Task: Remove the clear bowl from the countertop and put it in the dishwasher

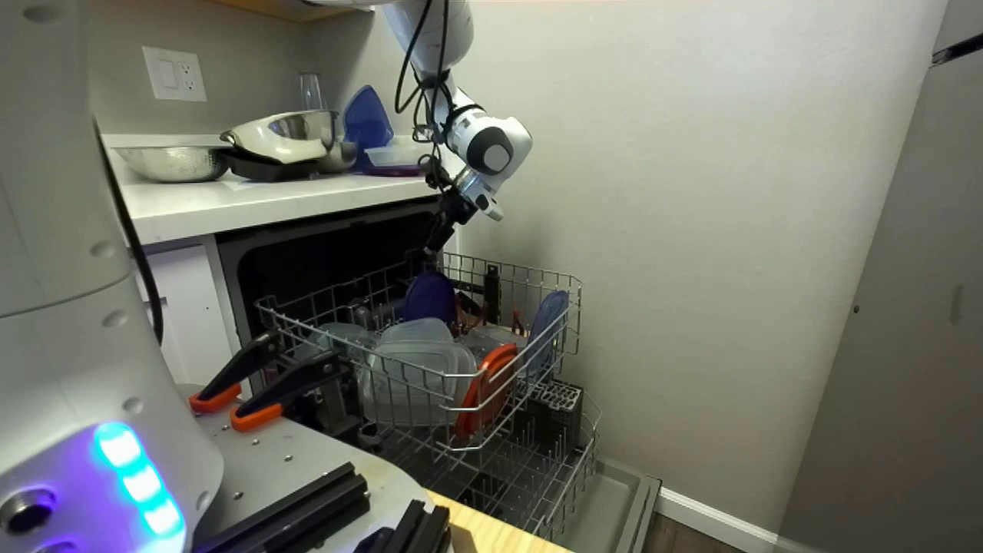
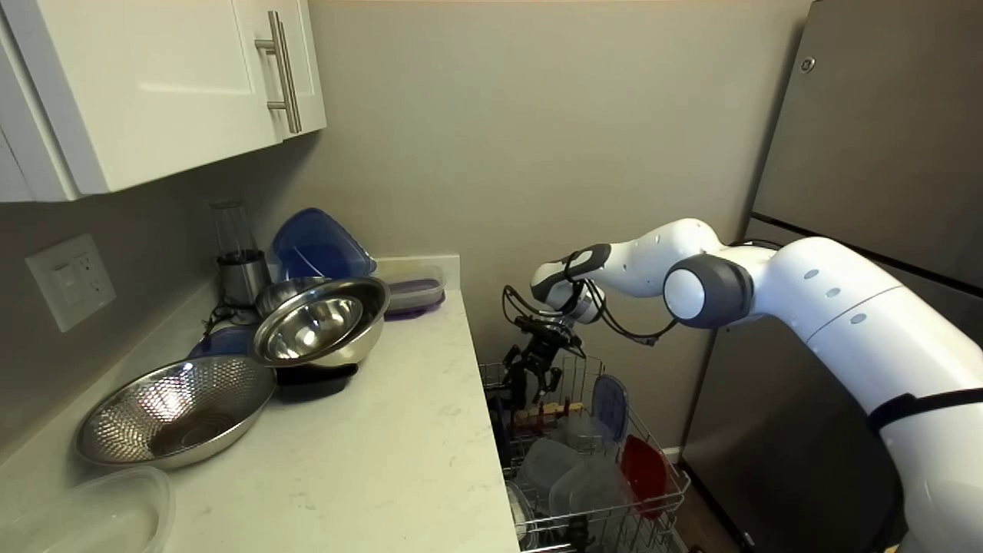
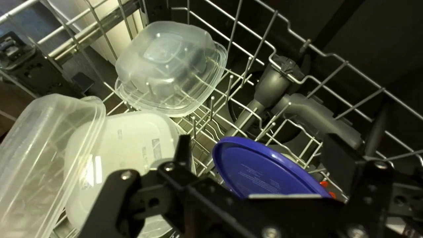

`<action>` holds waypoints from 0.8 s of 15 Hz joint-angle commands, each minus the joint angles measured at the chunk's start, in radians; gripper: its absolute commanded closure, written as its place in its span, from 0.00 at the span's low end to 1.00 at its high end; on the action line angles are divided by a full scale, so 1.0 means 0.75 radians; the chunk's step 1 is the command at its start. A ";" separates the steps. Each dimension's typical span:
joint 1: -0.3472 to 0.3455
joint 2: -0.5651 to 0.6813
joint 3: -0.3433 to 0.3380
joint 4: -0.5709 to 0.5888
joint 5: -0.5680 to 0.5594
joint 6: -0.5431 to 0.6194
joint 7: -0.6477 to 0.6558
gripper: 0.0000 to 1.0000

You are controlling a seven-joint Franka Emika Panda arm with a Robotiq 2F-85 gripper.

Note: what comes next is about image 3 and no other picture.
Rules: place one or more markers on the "translucent white plastic container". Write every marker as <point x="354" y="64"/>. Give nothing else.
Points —
<point x="133" y="140"/>

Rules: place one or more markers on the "black dishwasher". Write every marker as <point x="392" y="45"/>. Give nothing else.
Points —
<point x="375" y="26"/>

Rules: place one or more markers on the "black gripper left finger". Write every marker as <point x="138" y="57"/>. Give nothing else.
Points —
<point x="120" y="198"/>

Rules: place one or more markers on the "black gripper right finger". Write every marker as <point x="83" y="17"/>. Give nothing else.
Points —
<point x="375" y="189"/>

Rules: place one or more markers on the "blue round plastic lid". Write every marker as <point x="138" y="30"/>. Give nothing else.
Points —
<point x="260" y="169"/>

